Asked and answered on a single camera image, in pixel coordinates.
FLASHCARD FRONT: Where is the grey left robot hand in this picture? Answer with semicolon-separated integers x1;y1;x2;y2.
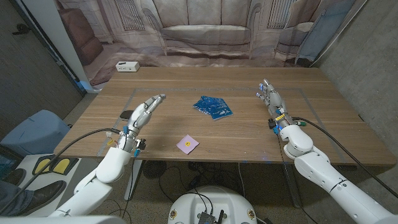
122;93;167;151

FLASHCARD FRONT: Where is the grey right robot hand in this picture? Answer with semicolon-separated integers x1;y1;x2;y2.
256;78;294;130

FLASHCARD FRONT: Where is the purple note with smiley sticker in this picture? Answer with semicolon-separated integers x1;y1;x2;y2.
175;134;200;155

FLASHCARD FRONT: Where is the white power box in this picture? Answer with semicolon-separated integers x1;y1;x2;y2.
115;61;140;73

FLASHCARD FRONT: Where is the black round fan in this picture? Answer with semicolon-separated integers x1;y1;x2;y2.
143;160;167;180

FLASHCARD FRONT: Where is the white table leg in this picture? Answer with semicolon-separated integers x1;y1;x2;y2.
124;160;144;201

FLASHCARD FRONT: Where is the grey table leg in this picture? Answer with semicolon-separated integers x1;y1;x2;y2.
282;163;303;208

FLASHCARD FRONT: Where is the black yellow foot pedal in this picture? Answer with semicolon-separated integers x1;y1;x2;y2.
51;157;79;175
32;155;54;175

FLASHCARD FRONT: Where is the white floor board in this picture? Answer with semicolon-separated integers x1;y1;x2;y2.
12;154;96;216

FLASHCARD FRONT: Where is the printed sofa room backdrop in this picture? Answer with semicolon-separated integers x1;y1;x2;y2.
54;0;358;86

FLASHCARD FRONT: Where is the blue grey chair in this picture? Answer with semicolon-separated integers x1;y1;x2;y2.
0;109;71;156

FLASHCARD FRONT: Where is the white robot torso base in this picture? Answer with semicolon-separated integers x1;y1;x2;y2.
167;185;258;224

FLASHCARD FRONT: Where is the black torso electronics module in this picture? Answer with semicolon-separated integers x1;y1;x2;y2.
197;210;225;224

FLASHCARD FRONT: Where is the dark leather shoe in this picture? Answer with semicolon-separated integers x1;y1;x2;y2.
1;168;27;186
21;180;68;215

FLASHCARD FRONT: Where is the person's leg in jeans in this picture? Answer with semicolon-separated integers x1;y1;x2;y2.
0;180;35;217

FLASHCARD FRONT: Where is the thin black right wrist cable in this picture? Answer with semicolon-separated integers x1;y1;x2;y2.
276;133;312;220

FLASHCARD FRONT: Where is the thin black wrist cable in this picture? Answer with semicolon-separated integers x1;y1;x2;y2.
122;154;136;218
276;133;312;220

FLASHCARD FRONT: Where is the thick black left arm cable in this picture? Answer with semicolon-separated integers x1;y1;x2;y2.
0;128;122;215

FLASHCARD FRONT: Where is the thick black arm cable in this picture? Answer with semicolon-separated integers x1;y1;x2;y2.
0;128;122;215
291;116;398;199

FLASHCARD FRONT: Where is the thin black left wrist cable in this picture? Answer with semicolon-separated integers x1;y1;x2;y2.
122;154;136;218

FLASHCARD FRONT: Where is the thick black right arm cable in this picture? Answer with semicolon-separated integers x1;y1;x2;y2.
291;116;398;199

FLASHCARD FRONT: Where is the black door handle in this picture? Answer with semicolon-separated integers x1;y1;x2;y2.
11;24;31;35

